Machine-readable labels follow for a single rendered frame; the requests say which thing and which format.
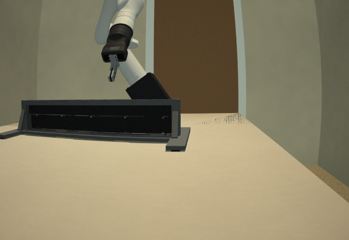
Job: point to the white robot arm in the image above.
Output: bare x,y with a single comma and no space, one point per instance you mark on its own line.
131,68

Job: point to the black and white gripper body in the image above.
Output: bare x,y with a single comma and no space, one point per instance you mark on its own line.
120,39

